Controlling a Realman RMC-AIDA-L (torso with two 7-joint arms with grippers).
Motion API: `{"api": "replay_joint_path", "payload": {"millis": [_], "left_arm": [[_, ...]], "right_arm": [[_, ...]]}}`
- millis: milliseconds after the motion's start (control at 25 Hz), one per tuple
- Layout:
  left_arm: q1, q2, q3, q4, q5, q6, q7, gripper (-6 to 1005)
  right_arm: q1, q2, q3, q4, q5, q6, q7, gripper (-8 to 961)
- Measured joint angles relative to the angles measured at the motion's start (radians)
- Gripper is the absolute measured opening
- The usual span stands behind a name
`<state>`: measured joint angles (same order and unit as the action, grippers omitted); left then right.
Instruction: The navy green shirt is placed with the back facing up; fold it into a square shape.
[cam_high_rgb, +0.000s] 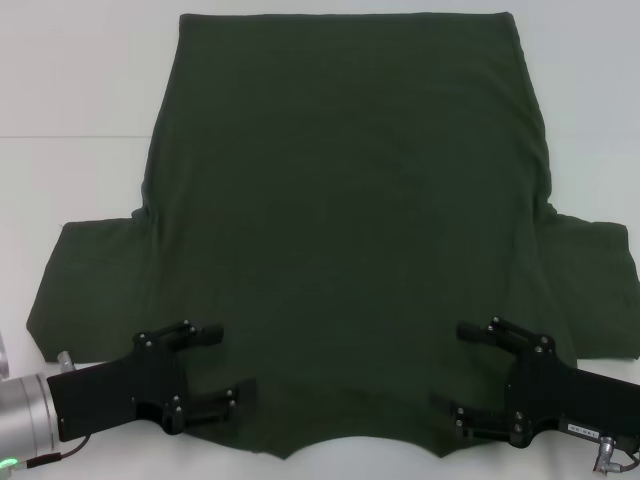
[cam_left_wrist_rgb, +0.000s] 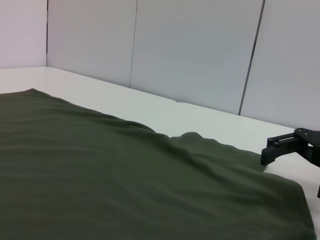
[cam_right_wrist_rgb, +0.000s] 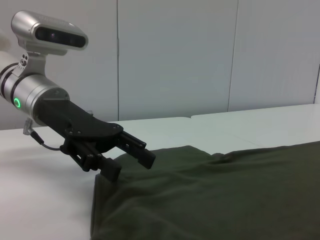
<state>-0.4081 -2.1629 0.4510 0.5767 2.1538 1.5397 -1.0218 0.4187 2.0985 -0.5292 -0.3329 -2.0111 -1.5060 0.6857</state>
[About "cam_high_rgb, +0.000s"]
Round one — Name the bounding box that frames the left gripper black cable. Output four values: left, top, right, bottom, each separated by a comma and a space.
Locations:
24, 433, 94, 470

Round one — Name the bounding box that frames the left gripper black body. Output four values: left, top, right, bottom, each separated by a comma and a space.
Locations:
47, 330, 190, 442

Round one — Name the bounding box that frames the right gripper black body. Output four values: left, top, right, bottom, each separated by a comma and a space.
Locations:
507, 343, 640, 447

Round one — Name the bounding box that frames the dark green t-shirt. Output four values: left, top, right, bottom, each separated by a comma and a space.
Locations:
25, 10, 640, 459

